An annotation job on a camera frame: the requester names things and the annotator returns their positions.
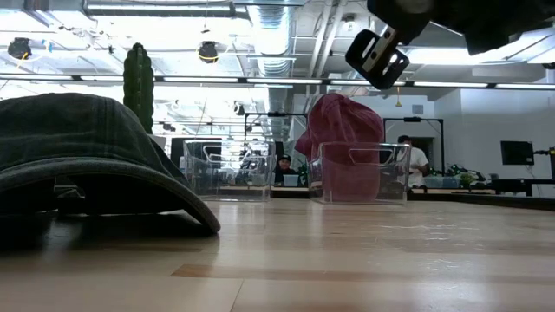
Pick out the long ceiling light strip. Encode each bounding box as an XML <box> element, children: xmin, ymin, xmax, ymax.
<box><xmin>0</xmin><ymin>73</ymin><xmax>555</xmax><ymax>91</ymax></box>

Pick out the black background desk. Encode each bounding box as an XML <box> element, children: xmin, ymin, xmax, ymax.
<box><xmin>489</xmin><ymin>177</ymin><xmax>555</xmax><ymax>198</ymax></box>

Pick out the silver round ventilation duct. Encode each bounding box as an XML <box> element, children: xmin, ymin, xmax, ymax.
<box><xmin>246</xmin><ymin>0</ymin><xmax>298</xmax><ymax>140</ymax></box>
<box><xmin>346</xmin><ymin>0</ymin><xmax>438</xmax><ymax>83</ymax></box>

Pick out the black aluminium table frame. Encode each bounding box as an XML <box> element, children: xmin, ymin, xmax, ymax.
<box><xmin>0</xmin><ymin>175</ymin><xmax>555</xmax><ymax>214</ymax></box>

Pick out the person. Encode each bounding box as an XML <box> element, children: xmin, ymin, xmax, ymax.
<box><xmin>395</xmin><ymin>134</ymin><xmax>431</xmax><ymax>191</ymax></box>
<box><xmin>274</xmin><ymin>153</ymin><xmax>297</xmax><ymax>186</ymax></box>

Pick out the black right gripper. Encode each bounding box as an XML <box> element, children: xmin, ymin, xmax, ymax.
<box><xmin>366</xmin><ymin>0</ymin><xmax>435</xmax><ymax>47</ymax></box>

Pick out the small green potted plant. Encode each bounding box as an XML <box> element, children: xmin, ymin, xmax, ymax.
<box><xmin>448</xmin><ymin>163</ymin><xmax>486</xmax><ymax>190</ymax></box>
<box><xmin>296</xmin><ymin>158</ymin><xmax>310</xmax><ymax>188</ymax></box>

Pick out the clear plastic bin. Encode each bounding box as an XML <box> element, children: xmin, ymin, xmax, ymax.
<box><xmin>182</xmin><ymin>138</ymin><xmax>278</xmax><ymax>204</ymax></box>
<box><xmin>309</xmin><ymin>141</ymin><xmax>412</xmax><ymax>205</ymax></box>

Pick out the dark grey baseball cap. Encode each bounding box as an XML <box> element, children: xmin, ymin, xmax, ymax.
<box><xmin>0</xmin><ymin>92</ymin><xmax>222</xmax><ymax>236</ymax></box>

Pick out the green cactus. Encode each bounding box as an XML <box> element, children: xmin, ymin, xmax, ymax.
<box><xmin>122</xmin><ymin>42</ymin><xmax>155</xmax><ymax>135</ymax></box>

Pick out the black hanging cord reel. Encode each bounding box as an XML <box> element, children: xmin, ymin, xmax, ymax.
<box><xmin>198</xmin><ymin>40</ymin><xmax>220</xmax><ymax>65</ymax></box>
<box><xmin>6</xmin><ymin>36</ymin><xmax>33</xmax><ymax>61</ymax></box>

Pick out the pale blue tray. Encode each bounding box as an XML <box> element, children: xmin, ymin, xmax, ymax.
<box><xmin>422</xmin><ymin>175</ymin><xmax>460</xmax><ymax>190</ymax></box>

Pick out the black gantry frame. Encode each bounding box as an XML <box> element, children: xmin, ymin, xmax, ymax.
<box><xmin>382</xmin><ymin>116</ymin><xmax>445</xmax><ymax>146</ymax></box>

